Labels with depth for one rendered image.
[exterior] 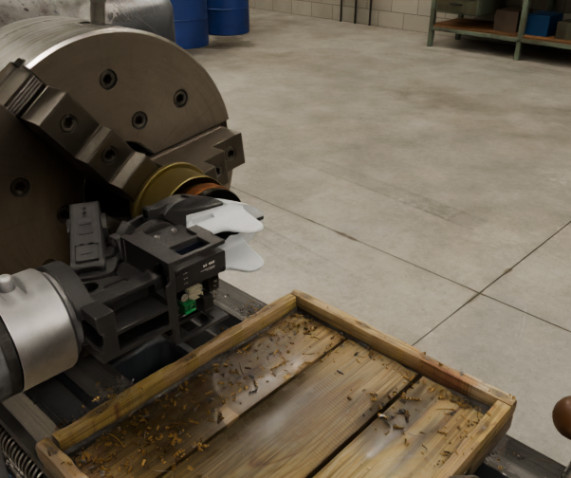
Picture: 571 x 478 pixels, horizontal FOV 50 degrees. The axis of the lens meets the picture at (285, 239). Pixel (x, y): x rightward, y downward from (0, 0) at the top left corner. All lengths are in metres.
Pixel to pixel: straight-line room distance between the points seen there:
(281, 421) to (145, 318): 0.24
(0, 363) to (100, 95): 0.30
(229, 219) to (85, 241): 0.12
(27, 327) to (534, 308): 2.24
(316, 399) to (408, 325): 1.65
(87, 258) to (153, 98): 0.24
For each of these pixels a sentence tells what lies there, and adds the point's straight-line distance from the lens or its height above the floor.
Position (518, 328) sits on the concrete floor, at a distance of 2.38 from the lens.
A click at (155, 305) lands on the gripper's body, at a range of 0.45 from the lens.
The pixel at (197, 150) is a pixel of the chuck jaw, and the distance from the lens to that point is 0.66.
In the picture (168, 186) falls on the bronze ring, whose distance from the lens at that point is 0.56.
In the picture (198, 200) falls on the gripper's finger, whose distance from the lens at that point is 0.52.
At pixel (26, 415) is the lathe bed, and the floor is 0.85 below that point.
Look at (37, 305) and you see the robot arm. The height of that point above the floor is 1.11.
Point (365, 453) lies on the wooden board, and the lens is 0.61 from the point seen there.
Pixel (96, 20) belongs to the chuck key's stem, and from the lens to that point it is 0.66.
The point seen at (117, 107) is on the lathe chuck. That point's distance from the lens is 0.64.
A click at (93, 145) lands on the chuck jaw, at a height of 1.15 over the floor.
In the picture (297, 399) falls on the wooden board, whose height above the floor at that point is 0.89.
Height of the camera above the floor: 1.33
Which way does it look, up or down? 28 degrees down
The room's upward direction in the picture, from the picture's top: straight up
